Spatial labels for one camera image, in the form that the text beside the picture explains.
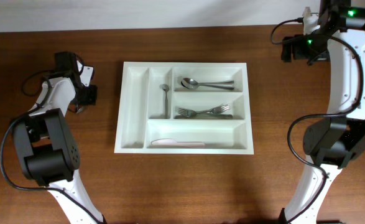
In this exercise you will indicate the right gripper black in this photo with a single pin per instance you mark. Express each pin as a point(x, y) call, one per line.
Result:
point(299, 51)

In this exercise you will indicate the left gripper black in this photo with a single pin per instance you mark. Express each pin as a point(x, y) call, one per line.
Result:
point(91, 99)

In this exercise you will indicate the small steel teaspoon sideways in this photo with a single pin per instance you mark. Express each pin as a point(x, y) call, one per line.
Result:
point(165, 88)

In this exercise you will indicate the pink plastic knife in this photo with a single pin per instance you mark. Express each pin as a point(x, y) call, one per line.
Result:
point(173, 143)

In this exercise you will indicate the steel fork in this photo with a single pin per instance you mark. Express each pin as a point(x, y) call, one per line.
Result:
point(216, 110)
point(185, 113)

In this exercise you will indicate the steel tablespoon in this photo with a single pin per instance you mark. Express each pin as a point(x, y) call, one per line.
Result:
point(194, 84)
point(224, 82)

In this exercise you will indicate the small steel teaspoon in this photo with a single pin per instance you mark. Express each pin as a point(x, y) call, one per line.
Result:
point(80, 110)

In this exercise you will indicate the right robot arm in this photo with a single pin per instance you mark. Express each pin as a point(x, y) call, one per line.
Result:
point(334, 34)

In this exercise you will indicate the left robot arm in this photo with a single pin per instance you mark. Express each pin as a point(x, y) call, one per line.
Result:
point(44, 144)

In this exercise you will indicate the white plastic cutlery tray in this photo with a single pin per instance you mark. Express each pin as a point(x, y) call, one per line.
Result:
point(192, 86)

